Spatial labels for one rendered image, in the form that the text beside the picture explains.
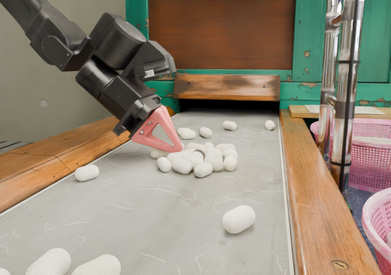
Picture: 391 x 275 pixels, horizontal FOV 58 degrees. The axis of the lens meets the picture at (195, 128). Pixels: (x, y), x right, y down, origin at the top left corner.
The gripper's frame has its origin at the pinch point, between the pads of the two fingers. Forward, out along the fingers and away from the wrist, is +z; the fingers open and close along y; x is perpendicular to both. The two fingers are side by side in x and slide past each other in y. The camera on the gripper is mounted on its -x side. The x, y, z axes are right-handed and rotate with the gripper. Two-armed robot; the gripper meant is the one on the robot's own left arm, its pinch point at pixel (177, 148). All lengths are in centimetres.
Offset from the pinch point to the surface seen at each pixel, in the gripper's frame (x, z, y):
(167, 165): 0.4, 0.8, -6.8
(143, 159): 5.2, -3.0, -0.5
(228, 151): -5.3, 6.5, 0.6
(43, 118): 86, -71, 124
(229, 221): -6.8, 8.6, -23.7
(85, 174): 6.8, -6.7, -12.7
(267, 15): -29, -7, 50
